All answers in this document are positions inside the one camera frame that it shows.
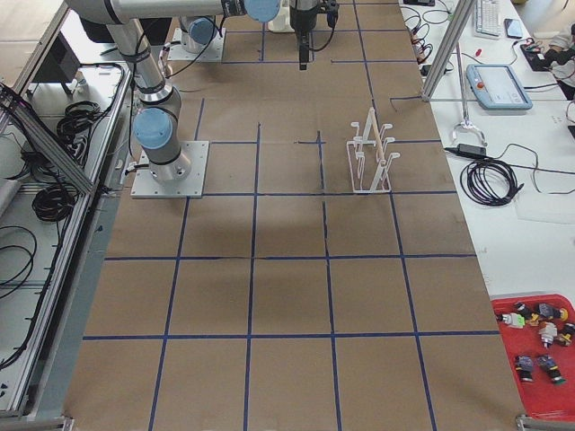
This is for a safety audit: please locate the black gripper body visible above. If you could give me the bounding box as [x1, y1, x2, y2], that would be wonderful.
[289, 0, 338, 31]

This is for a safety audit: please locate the cream plastic tray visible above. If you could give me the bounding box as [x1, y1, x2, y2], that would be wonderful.
[267, 9, 294, 33]

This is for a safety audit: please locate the white keyboard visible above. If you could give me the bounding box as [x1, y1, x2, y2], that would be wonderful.
[473, 0, 501, 39]

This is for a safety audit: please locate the blue teach pendant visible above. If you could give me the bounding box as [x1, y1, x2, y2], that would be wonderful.
[465, 65, 533, 111]

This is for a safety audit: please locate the black power adapter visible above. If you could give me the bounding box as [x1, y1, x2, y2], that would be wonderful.
[445, 144, 487, 159]

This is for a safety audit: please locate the black smartphone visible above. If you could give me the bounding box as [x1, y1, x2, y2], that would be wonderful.
[503, 18, 523, 40]

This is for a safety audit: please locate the person in white shirt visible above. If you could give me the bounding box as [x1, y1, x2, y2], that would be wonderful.
[544, 22, 574, 100]

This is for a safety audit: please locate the red parts tray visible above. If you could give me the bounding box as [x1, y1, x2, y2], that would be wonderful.
[491, 294, 574, 422]

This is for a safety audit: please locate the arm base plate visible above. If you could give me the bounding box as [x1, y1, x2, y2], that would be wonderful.
[131, 141, 209, 198]
[167, 28, 226, 63]

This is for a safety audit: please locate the white wire cup rack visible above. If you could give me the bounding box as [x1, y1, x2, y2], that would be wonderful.
[346, 107, 401, 194]

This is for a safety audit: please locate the aluminium frame post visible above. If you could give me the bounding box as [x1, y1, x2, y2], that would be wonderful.
[421, 0, 475, 101]

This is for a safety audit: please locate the grey metal ring clamp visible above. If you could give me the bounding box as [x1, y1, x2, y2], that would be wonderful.
[451, 119, 488, 147]

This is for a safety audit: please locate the coiled black cable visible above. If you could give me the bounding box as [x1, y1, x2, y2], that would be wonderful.
[464, 159, 525, 207]

